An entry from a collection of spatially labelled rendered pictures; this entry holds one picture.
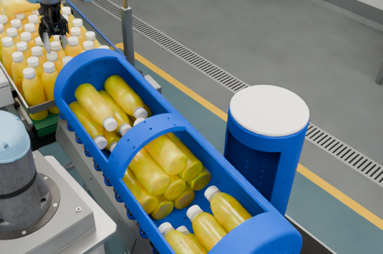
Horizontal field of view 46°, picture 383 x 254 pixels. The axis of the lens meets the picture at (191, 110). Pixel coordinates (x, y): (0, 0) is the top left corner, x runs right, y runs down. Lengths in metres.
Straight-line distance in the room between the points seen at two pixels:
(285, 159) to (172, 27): 2.74
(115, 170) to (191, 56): 2.61
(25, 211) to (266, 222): 0.51
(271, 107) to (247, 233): 0.71
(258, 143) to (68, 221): 0.74
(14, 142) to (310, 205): 2.04
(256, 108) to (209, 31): 2.58
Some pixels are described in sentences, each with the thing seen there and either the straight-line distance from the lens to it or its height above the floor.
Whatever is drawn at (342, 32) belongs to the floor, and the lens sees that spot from 4.40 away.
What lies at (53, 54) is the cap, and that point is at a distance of 1.76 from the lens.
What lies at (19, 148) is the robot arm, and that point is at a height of 1.41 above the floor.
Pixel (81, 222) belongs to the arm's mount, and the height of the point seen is 1.20.
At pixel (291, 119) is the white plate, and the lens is 1.57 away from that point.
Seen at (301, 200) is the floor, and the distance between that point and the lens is 2.70.
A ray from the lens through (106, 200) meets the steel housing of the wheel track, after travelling 1.49.
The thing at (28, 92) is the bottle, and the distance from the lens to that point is 1.71.
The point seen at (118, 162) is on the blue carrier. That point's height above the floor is 1.16.
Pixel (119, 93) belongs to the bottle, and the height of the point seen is 1.13.
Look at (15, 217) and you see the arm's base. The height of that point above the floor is 1.25.
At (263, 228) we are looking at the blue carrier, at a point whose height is 1.23.
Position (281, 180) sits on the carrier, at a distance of 1.67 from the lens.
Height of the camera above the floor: 2.02
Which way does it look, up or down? 40 degrees down
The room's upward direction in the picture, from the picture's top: 2 degrees clockwise
